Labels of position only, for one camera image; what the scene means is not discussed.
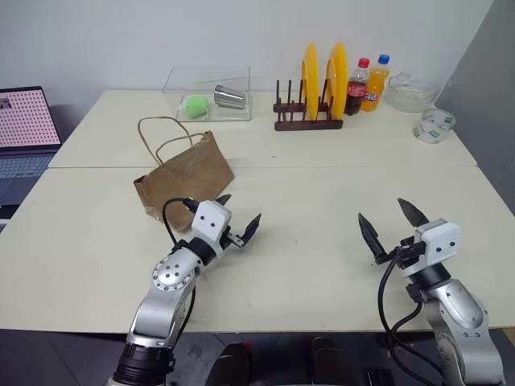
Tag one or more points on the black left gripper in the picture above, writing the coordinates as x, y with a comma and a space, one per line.
234, 240

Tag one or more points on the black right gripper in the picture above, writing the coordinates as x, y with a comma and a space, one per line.
410, 253

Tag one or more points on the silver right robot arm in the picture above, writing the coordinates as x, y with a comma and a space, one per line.
458, 313

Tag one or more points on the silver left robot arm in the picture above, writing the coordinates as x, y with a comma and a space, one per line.
169, 277

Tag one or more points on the brown paper bag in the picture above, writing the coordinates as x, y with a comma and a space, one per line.
189, 177

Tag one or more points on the clear tape roll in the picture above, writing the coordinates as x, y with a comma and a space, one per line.
432, 126

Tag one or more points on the dark wooden dish rack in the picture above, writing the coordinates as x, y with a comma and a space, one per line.
307, 124

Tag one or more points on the green fuzzy ball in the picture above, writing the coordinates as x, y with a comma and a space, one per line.
196, 106

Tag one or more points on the metal cup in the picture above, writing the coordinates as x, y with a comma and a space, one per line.
229, 97

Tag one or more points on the clear glass bowl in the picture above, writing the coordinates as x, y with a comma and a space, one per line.
410, 94

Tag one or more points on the clear plastic box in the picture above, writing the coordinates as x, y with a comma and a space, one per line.
237, 80

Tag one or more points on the orange soda bottle blue cap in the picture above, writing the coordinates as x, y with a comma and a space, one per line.
375, 90

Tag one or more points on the cola bottle red cap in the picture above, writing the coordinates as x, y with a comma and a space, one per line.
356, 92

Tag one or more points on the dark rounded shape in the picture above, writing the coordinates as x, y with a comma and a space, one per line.
233, 364
328, 360

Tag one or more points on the yellow plate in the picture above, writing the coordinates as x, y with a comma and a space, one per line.
311, 80
338, 78

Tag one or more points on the grey partition panel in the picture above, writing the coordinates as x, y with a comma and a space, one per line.
483, 100

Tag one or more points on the grey laptop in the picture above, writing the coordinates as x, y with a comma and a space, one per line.
24, 120

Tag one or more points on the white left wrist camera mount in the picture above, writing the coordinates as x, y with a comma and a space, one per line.
209, 221

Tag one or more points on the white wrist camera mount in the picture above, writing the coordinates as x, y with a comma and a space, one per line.
209, 221
440, 241

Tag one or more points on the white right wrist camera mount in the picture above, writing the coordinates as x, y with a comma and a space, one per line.
440, 241

